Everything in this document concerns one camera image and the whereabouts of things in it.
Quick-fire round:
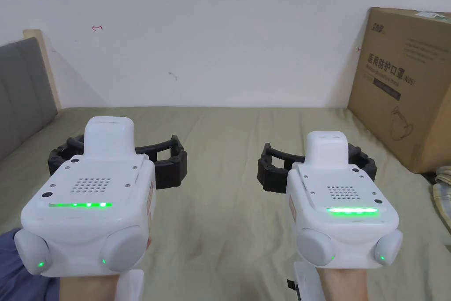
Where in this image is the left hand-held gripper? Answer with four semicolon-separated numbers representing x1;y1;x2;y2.
14;117;188;301

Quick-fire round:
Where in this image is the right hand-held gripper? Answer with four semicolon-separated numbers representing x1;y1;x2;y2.
257;131;404;301

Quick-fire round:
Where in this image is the person's right hand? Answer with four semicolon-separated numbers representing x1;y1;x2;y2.
315;267;370;301

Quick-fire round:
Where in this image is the person's left hand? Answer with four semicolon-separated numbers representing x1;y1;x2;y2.
59;272;119;301

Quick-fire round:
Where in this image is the bed with pale green sheet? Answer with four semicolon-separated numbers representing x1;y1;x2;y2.
0;105;451;301

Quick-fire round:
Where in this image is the brown cardboard carton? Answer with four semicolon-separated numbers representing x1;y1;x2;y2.
347;6;451;175

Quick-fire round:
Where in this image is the grey padded headboard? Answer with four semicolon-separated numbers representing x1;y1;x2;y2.
0;29;63;161

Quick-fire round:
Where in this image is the pale checked cloth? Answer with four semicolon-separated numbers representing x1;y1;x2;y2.
431;166;451;239

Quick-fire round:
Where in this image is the blue garment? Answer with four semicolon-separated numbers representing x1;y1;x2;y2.
0;227;63;301

